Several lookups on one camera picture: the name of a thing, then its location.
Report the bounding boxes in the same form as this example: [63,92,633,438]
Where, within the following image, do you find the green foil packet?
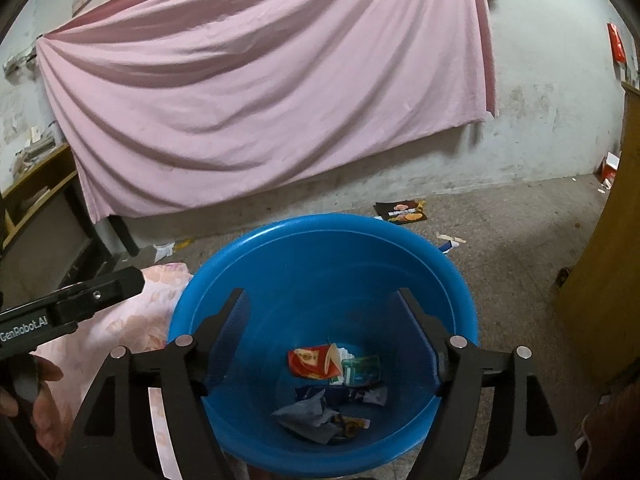
[341,355,383,387]

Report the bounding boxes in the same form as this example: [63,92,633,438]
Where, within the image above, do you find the small yellow black packet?
[334,414,372,442]

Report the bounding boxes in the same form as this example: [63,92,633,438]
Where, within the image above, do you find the dark red cloth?
[575,375,640,480]

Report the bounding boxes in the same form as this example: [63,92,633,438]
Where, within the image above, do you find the wooden shelf desk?
[0,142,141,306]

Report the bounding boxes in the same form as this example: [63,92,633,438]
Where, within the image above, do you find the black orange snack packet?
[375,200,430,223]

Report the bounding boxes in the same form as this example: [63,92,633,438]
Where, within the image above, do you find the pink floral blanket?
[27,261,196,480]

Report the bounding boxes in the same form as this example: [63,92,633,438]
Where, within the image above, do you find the person's left hand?
[0,352,65,458]

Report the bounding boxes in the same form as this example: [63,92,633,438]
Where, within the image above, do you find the wooden cabinet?
[552,82,640,386]

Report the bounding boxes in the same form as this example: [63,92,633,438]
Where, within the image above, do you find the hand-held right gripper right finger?
[397,287,583,480]

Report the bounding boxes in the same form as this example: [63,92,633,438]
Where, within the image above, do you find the red white carton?
[600,152,621,188]

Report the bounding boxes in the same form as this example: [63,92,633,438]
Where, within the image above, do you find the pink hanging sheet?
[35,0,498,221]

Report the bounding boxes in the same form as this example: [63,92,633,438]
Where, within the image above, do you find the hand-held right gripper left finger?
[57,287,251,480]

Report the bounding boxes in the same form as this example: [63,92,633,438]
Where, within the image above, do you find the blue white toothpaste tube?
[295,382,388,406]

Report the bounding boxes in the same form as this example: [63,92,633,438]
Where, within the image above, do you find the red yellow wrapper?
[287,342,345,381]

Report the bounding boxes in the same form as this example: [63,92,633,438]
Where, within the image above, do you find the grey wrapper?
[271,390,341,445]

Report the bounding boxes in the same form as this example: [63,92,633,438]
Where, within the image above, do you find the blue plastic basin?
[167,214,481,478]

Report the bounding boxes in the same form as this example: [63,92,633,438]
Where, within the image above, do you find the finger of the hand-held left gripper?
[47,266,147,337]

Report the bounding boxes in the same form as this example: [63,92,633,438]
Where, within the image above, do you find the white printed wrapper strip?
[327,342,355,367]

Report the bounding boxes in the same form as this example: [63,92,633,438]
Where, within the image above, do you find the pile of books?
[10,122,68,176]

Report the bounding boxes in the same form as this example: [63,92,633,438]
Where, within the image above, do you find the red hanging packet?
[607,22,627,64]

